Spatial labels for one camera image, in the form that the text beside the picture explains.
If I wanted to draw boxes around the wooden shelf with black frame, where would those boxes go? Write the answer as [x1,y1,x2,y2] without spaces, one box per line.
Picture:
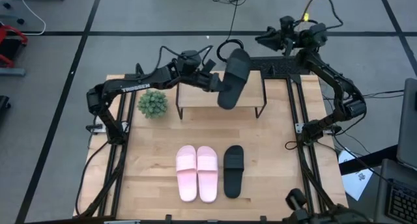
[175,70,268,120]

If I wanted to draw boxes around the black computer keyboard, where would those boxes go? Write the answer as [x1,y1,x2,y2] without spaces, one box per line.
[386,180,417,224]

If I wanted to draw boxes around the black rubber slide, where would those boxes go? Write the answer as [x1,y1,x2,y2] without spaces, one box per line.
[216,48,252,111]
[223,145,246,199]

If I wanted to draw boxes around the red metal cart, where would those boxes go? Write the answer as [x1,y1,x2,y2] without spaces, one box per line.
[0,23,29,69]

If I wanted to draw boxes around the pink rubber slide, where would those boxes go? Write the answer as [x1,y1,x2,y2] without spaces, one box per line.
[196,145,220,204]
[175,145,198,203]

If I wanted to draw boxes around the white paper sheet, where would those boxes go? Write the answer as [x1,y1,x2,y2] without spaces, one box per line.
[338,150,374,202]

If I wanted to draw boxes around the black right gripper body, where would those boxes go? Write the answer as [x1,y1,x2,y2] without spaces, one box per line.
[276,17,302,55]

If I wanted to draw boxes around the black round knob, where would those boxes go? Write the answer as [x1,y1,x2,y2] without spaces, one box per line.
[285,188,308,212]

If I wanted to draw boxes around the white floor cable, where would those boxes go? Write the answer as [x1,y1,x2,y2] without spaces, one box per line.
[16,0,47,36]

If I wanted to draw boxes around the grey laptop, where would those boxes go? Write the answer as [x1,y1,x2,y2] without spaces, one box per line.
[395,77,417,171]

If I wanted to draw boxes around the black aluminium rig frame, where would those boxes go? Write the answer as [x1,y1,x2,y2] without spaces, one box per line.
[74,72,349,224]

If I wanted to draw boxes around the green potted plant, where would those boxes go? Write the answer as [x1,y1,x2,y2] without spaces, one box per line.
[137,89,169,119]

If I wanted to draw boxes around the black coiled cable loop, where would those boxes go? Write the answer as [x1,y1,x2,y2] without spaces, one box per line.
[216,38,245,64]

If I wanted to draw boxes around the grey desk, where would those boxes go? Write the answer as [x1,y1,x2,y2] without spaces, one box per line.
[373,158,417,224]

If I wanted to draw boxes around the yellow hanging cable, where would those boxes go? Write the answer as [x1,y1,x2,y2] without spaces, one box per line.
[302,0,314,22]

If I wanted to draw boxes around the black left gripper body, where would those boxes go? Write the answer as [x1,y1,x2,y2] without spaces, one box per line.
[194,72,226,93]

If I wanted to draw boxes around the black perforated plate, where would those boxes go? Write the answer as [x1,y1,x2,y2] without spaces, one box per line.
[250,56,311,79]

